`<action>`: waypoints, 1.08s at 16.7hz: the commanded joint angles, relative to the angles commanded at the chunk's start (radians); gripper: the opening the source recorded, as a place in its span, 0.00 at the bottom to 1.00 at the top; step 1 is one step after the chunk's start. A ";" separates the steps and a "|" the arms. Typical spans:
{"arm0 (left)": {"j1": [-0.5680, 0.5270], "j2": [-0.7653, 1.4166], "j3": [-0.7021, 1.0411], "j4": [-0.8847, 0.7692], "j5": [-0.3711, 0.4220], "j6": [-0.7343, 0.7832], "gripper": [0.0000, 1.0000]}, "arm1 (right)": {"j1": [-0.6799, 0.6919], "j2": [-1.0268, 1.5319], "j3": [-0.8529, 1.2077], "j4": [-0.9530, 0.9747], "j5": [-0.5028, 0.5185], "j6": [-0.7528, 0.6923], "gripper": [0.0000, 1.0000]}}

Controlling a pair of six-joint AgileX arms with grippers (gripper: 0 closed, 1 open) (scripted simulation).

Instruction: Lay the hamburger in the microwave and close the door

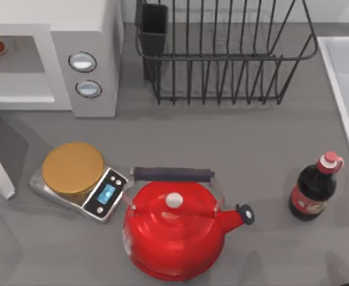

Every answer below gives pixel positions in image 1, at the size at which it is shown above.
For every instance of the red kettle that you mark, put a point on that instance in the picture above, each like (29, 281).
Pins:
(174, 232)

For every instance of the round grey microwave knob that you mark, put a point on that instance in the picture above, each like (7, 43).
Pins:
(82, 62)
(88, 88)

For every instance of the silver kitchen scale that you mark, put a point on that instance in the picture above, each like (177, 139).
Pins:
(73, 171)

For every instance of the black cutlery holder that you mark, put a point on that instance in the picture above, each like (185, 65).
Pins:
(152, 26)

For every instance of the dark bottle with red label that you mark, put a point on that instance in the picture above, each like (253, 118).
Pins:
(313, 193)

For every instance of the pale microwave oven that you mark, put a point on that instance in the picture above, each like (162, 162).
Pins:
(82, 26)

